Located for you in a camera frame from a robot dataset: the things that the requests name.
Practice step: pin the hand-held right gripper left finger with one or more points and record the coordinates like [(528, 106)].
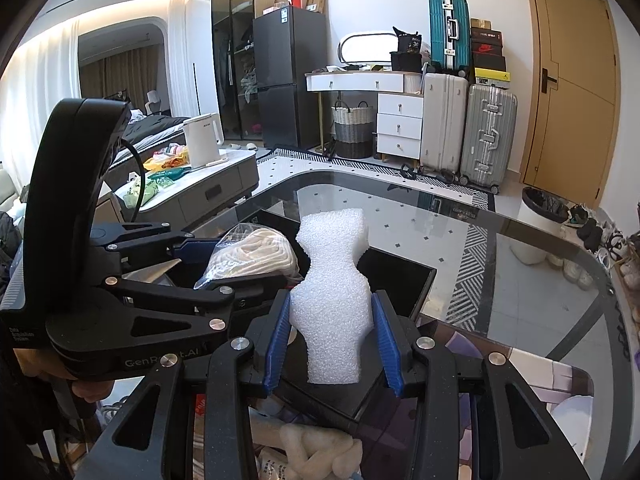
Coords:
[(277, 340)]

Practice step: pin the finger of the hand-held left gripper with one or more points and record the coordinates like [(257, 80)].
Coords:
[(197, 250), (220, 296)]

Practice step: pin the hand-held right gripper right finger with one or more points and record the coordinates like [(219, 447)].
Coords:
[(387, 345)]

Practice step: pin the white foam block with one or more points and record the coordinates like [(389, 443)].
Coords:
[(330, 310)]

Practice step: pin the black cardboard box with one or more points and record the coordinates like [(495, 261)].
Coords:
[(400, 285)]

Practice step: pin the white medicine packet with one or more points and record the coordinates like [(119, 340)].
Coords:
[(272, 465)]

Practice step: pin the person's left hand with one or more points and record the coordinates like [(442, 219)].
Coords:
[(90, 391)]

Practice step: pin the grey low cabinet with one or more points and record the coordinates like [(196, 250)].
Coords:
[(210, 187)]

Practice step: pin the green snack bag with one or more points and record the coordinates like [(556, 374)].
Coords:
[(170, 174)]

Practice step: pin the yellow snack bag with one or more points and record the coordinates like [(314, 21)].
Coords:
[(165, 161)]

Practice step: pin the bed with dark duvet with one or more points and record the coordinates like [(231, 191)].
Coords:
[(150, 127)]

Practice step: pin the white electric kettle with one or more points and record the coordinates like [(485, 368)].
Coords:
[(200, 140)]

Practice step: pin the white plush toy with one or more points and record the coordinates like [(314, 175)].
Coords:
[(310, 450)]

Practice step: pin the white office chair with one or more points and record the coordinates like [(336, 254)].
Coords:
[(152, 102)]

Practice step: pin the brown curtain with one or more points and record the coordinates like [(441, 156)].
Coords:
[(120, 75)]

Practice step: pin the white trash bin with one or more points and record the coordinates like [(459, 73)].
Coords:
[(537, 230)]

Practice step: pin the woven laundry basket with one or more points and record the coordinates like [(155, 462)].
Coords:
[(352, 127)]

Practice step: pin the dark grey fridge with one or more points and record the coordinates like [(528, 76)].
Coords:
[(290, 60)]

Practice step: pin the dark glass wardrobe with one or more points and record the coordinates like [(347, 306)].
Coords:
[(235, 35)]

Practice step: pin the white vanity desk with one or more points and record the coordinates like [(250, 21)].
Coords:
[(350, 82)]

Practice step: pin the white suitcase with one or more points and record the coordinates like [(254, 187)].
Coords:
[(442, 125)]

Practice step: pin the silver suitcase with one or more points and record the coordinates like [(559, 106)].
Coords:
[(487, 135)]

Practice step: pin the pile of shoes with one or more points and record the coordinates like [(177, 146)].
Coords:
[(592, 230)]

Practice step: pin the oval mirror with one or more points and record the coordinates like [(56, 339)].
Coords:
[(367, 47)]

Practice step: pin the black bag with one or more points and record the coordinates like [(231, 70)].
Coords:
[(406, 57)]

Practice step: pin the black yellow shoe box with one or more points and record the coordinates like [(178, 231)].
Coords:
[(492, 79)]

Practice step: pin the wooden door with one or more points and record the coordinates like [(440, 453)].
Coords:
[(565, 110)]

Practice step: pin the black red shoe box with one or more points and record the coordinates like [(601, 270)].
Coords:
[(488, 48)]

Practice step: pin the teal suitcase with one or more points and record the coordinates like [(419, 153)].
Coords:
[(442, 35)]

